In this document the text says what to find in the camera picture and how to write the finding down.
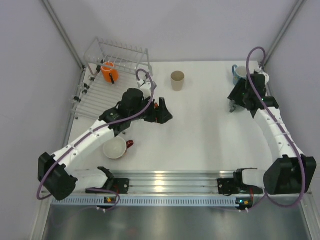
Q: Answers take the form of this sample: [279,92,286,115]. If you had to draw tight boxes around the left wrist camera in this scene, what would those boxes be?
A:
[137,79,157,98]

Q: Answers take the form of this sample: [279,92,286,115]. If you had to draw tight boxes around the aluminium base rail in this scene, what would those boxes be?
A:
[111,170,233,195]

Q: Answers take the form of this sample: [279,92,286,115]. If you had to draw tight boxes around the blue mug white interior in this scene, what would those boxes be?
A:
[231,64,247,86]

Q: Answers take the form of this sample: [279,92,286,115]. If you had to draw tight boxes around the orange mug black handle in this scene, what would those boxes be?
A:
[100,61,119,85]

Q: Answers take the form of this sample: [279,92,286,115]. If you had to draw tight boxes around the red mug white interior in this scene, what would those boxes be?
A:
[102,136,134,160]

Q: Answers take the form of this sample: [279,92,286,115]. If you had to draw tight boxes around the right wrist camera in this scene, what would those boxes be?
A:
[254,67,271,86]

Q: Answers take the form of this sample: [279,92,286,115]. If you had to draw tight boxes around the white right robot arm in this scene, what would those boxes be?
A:
[228,72,317,195]

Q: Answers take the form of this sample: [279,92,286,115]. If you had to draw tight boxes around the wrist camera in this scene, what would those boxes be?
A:
[137,79,157,98]
[254,67,271,86]

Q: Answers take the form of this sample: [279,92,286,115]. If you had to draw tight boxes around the beige handleless cup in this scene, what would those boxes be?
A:
[170,70,185,92]

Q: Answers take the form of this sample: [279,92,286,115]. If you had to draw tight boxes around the perforated grey cable duct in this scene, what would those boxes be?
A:
[51,195,252,207]

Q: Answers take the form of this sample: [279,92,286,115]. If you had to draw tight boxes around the silver wire dish rack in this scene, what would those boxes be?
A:
[71,37,153,120]

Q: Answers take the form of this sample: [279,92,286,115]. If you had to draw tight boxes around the grey green speckled mug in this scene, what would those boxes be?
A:
[229,100,240,113]

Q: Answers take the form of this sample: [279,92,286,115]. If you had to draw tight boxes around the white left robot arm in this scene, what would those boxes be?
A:
[36,88,173,201]

